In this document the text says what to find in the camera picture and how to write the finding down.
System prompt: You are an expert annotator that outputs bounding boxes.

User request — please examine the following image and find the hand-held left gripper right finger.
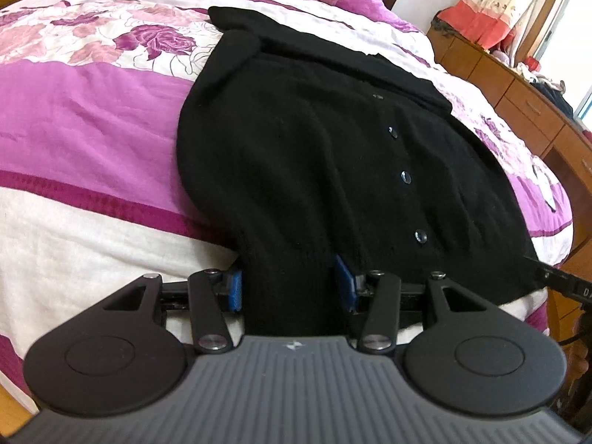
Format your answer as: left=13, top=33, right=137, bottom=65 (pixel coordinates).
left=334, top=254, right=492, bottom=355

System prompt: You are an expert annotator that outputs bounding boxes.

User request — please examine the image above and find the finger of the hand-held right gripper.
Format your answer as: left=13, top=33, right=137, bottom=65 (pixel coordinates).
left=524, top=254, right=561, bottom=288

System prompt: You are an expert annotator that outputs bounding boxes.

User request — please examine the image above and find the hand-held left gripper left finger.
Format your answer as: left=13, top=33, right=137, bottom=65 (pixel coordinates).
left=99, top=266, right=246, bottom=355

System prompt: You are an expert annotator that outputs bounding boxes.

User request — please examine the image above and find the black button cardigan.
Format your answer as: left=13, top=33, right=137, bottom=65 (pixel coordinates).
left=176, top=6, right=539, bottom=337

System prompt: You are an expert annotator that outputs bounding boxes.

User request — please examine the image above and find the clothes pile on cabinet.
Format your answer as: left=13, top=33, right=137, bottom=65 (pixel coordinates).
left=512, top=54, right=576, bottom=118

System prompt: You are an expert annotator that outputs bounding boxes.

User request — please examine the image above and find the person's right hand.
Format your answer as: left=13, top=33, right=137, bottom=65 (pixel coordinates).
left=573, top=312, right=592, bottom=382

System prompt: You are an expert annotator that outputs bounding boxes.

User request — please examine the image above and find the low wooden cabinet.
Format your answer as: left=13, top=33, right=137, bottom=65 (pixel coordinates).
left=425, top=22, right=592, bottom=204

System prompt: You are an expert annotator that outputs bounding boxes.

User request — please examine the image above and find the purple floral bed quilt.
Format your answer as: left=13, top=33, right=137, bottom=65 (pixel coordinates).
left=0, top=0, right=575, bottom=414

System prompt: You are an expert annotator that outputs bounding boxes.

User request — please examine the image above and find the floral curtain with orange hem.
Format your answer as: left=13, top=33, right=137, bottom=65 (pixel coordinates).
left=437, top=0, right=571, bottom=58

